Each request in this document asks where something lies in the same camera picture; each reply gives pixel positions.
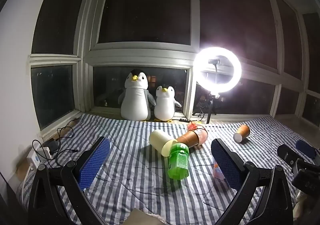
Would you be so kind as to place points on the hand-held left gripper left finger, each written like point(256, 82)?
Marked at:
point(93, 165)

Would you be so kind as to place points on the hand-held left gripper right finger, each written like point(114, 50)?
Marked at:
point(226, 166)

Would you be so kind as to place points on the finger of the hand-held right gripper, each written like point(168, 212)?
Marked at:
point(287, 153)
point(305, 148)

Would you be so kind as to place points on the brown paper cup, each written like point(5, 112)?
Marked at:
point(242, 133)

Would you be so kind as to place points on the cream plastic cup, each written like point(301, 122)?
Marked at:
point(161, 142)

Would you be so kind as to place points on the small pink packet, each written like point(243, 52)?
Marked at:
point(218, 171)

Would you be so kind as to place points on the pink snack bag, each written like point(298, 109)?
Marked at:
point(202, 135)

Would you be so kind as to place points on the black charger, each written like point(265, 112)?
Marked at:
point(50, 146)

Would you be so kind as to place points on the stacked brown paper cups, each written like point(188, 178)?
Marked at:
point(188, 138)

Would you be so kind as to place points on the green plastic bottle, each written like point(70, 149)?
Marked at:
point(178, 161)

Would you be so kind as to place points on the striped blanket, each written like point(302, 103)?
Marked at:
point(140, 185)

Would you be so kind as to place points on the white power strip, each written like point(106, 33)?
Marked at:
point(41, 155)

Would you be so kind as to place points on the black tripod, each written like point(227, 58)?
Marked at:
point(210, 110)

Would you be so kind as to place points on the small black remote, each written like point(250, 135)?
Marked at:
point(184, 120)

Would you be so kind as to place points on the large penguin plush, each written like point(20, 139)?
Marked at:
point(136, 97)

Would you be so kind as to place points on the small penguin plush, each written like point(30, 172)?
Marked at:
point(164, 105)

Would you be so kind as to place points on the white window frame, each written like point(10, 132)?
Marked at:
point(140, 53)

